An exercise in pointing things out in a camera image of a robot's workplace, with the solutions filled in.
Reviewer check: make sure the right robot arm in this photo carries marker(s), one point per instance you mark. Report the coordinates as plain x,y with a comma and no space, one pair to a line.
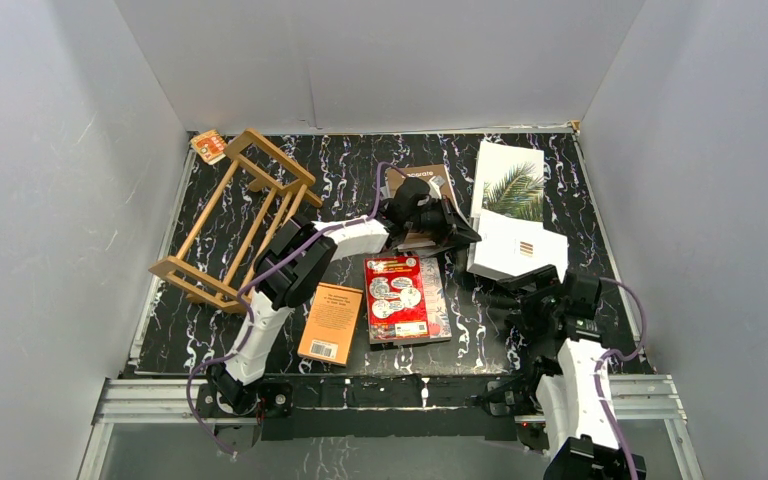
571,387

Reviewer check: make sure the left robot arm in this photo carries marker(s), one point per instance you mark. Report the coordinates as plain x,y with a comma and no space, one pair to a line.
294,262

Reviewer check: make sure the small orange card pack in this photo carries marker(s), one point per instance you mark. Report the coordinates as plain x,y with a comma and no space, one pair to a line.
209,146

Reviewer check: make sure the white palm leaf book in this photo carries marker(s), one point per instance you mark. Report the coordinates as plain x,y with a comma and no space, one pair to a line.
509,181

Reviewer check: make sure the red comic treehouse book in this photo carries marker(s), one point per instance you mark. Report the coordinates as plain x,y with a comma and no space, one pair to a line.
396,306

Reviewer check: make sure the aluminium front rail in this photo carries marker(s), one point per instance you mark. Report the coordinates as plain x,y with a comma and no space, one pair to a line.
143,400

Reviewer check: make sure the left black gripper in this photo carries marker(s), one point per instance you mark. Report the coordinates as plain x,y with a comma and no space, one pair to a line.
449,225

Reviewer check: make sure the orange paperback book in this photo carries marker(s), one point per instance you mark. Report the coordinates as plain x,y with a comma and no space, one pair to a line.
331,324

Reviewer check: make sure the white Afternoon tea book box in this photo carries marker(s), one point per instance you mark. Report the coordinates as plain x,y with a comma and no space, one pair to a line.
512,247

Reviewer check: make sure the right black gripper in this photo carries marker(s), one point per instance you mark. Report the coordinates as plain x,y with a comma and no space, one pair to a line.
547,281

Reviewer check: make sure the brown Decorate Furniture book box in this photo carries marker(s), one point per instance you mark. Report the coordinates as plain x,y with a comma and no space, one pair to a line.
436,175

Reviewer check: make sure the floral patterned book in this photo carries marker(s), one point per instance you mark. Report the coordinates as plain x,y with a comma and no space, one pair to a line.
439,322

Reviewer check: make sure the wooden book rack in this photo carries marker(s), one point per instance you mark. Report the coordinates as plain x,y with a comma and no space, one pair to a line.
262,183

